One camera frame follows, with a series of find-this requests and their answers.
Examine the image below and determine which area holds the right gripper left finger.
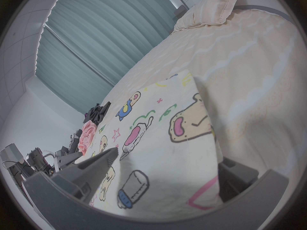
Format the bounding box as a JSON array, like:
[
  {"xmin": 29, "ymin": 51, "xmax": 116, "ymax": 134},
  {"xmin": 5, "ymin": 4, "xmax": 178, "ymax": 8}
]
[{"xmin": 51, "ymin": 147, "xmax": 119, "ymax": 202}]

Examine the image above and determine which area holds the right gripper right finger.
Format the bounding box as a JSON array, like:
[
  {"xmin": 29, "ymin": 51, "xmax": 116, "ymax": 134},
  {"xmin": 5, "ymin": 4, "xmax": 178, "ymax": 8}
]
[{"xmin": 218, "ymin": 157, "xmax": 259, "ymax": 202}]

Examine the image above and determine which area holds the white printed pyjama top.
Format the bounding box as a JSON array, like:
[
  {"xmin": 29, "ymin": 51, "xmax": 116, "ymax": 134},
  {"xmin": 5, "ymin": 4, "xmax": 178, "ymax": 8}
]
[{"xmin": 89, "ymin": 71, "xmax": 224, "ymax": 219}]

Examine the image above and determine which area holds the bed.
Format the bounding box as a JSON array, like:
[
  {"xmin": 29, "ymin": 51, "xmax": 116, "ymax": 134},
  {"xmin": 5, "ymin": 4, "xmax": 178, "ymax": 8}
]
[{"xmin": 83, "ymin": 0, "xmax": 307, "ymax": 219}]

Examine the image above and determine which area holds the black chest of drawers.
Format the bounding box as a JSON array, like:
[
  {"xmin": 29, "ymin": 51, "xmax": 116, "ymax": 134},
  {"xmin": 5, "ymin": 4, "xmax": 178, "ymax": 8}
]
[{"xmin": 69, "ymin": 129, "xmax": 83, "ymax": 156}]

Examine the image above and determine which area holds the pink garment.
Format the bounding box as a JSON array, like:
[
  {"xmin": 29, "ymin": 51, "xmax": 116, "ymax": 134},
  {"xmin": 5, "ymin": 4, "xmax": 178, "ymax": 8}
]
[{"xmin": 77, "ymin": 120, "xmax": 97, "ymax": 156}]

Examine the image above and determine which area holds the dark grey garment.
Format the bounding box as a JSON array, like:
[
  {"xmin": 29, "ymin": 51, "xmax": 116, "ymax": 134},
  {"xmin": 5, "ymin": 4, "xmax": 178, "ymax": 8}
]
[{"xmin": 83, "ymin": 102, "xmax": 112, "ymax": 126}]

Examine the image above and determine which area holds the blue-green curtain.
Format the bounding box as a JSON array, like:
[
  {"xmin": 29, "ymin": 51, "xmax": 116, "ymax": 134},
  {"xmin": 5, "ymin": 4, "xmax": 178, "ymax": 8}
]
[
  {"xmin": 35, "ymin": 29, "xmax": 115, "ymax": 115},
  {"xmin": 44, "ymin": 0, "xmax": 179, "ymax": 86}
]

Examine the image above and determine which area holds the pale pink striped pillow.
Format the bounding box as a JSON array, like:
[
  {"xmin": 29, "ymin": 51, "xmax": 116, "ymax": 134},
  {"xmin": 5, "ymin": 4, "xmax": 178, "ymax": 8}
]
[{"xmin": 173, "ymin": 0, "xmax": 240, "ymax": 32}]

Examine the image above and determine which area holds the grey white bedside table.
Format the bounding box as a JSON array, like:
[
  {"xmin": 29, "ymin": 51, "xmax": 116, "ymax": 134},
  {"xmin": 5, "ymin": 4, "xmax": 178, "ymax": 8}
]
[{"xmin": 173, "ymin": 5, "xmax": 188, "ymax": 19}]

